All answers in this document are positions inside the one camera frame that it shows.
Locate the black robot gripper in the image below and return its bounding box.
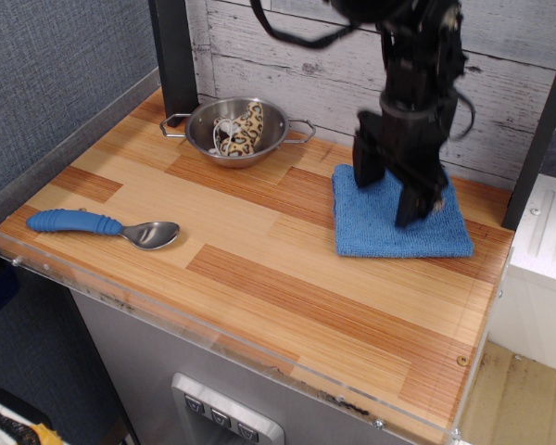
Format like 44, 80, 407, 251
352, 95, 455, 227

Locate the blue towel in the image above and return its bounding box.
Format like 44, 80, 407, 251
331, 163, 474, 260

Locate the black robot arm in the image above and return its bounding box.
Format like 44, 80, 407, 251
333, 1, 467, 227

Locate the leopard print plush toy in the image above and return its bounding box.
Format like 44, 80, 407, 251
208, 101, 264, 158

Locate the white ribbed appliance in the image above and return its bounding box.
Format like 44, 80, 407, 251
488, 174, 556, 369

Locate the silver dispenser button panel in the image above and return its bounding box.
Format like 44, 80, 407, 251
171, 373, 285, 444

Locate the clear acrylic table guard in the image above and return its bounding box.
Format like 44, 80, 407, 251
0, 74, 512, 444

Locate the yellow object bottom left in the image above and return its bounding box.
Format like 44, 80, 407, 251
30, 424, 65, 445

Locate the black vertical post right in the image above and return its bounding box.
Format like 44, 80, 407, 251
501, 72, 556, 231

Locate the black vertical post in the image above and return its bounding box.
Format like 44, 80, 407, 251
501, 72, 556, 231
148, 0, 199, 127

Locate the steel colander with handles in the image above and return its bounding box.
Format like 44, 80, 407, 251
159, 97, 316, 169

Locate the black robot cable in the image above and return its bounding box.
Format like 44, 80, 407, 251
248, 0, 358, 50

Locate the blue handled metal spoon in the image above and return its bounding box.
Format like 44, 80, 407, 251
26, 209, 180, 250

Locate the black vertical post left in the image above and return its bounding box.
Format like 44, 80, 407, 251
148, 0, 199, 127

